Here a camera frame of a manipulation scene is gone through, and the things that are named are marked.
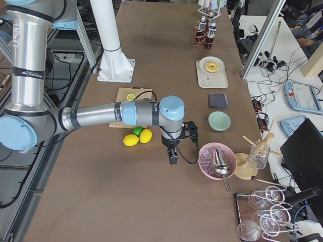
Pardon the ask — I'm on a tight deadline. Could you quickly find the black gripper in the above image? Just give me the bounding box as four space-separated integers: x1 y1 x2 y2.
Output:
160 121 198 165

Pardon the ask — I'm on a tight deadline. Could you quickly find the tea bottle front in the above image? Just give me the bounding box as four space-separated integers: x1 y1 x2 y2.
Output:
204 22 216 49

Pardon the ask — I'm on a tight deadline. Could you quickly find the tea bottle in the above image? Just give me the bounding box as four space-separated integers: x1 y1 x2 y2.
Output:
204 22 216 49
196 16 206 37
206 11 214 27

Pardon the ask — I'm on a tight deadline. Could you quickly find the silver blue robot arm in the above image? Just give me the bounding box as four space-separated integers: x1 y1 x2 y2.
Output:
1 1 198 164

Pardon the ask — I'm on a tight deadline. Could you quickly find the cream rabbit tray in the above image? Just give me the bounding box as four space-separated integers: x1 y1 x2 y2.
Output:
196 61 229 89

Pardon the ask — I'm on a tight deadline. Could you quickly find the tea bottle middle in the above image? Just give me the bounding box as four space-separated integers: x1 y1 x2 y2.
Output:
196 16 206 37

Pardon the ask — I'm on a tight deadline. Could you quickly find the tea bottle rear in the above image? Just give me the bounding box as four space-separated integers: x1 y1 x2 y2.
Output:
206 11 214 27

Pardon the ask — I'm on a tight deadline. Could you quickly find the pink bowl with ice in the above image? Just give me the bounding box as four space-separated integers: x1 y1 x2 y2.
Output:
198 142 237 180

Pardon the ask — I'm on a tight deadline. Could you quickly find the yellow lemon far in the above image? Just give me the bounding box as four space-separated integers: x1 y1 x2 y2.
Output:
139 129 152 144

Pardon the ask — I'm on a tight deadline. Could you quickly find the yellow lemon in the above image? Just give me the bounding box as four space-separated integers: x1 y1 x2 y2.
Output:
123 134 139 146
139 129 152 144

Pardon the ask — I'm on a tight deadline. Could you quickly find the green lime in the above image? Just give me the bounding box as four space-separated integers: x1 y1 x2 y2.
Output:
132 126 144 137

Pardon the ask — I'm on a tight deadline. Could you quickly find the yellow lemon near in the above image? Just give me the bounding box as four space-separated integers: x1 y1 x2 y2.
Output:
123 134 139 146

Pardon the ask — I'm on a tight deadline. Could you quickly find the metal ice scoop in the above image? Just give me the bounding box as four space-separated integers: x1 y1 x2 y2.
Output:
212 149 231 194

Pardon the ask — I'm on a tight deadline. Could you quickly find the mint green bowl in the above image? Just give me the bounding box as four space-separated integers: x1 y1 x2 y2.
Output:
208 111 231 132

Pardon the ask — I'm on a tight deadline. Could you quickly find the grey folded cloth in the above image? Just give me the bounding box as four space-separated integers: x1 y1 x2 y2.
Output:
208 93 229 109

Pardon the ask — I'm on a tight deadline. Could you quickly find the halved lime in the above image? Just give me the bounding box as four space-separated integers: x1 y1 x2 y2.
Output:
126 93 136 101

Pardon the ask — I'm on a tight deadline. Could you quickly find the wooden cutting board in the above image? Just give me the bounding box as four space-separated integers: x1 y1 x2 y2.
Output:
109 87 154 129

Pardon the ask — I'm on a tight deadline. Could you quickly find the clear glass jar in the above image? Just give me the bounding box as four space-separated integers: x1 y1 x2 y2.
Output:
247 141 270 169

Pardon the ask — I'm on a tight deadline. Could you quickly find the glazed donut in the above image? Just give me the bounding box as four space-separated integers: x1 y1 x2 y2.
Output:
204 62 219 73

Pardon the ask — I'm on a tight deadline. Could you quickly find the white round plate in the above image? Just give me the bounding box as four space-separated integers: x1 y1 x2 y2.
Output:
198 56 225 76

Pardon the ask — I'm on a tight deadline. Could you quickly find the wine glass bottom left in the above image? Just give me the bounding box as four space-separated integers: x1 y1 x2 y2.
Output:
237 219 261 241

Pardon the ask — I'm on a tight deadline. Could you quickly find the wine glass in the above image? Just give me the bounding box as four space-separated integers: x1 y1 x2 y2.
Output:
248 186 285 210
259 214 280 236
256 205 291 226
237 219 261 241

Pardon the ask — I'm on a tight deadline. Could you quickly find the wine glass top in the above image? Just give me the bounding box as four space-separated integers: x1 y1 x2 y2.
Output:
248 186 285 210

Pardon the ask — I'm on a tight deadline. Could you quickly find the blue teach pendant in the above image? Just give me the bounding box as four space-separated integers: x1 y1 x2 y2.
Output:
280 115 308 137
284 81 322 114

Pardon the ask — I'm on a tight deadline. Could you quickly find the wine glass lower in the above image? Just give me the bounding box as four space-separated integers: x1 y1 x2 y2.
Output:
259 214 280 236

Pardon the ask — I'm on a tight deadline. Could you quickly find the wine glass middle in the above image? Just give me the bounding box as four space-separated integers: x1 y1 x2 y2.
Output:
256 205 291 226

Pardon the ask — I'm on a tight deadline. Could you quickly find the black laptop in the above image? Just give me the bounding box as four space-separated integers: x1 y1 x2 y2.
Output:
280 118 322 190

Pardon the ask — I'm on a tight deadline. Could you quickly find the white cup rack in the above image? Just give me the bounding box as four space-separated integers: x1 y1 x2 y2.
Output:
197 0 224 18

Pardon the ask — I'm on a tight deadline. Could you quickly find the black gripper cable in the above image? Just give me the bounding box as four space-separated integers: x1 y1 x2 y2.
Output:
131 89 200 164

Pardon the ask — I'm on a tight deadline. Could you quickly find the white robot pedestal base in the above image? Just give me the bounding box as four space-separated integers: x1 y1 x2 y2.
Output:
90 0 135 83

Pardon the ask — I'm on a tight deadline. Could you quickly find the copper wire bottle rack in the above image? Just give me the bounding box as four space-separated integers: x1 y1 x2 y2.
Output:
193 20 208 47

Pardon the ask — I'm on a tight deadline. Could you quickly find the aluminium frame post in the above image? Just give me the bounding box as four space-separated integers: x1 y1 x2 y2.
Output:
241 0 286 80

